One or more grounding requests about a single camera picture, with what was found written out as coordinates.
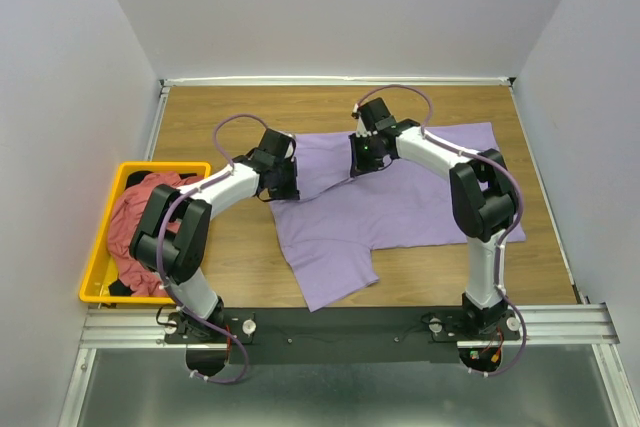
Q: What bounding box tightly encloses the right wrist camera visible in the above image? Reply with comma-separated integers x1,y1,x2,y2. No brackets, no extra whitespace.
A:
352,108,372,137

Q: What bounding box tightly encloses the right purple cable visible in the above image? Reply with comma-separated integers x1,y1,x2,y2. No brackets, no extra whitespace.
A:
352,84,529,379

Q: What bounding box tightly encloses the red t shirt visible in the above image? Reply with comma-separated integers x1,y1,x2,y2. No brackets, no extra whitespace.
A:
107,171,204,297

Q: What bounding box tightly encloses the purple cable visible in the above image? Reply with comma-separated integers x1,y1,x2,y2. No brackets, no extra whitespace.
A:
352,84,529,379
157,114,274,386

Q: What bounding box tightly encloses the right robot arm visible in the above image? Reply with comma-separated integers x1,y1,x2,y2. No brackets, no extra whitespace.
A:
349,98,523,335

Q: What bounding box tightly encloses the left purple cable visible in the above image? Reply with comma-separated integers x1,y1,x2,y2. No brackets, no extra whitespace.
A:
157,114,274,386

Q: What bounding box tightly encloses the purple t shirt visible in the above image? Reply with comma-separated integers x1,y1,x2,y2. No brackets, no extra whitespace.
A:
270,132,468,311

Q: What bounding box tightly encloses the aluminium frame rail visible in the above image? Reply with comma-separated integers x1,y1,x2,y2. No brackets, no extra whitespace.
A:
60,305,622,426

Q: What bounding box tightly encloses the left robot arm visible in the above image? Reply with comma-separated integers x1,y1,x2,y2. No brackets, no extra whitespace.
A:
129,128,299,333

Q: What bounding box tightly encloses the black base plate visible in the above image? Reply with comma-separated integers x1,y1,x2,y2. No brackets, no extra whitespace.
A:
159,306,521,381

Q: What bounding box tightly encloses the yellow plastic bin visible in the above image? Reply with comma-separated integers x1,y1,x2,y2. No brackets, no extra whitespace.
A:
78,161,212,306

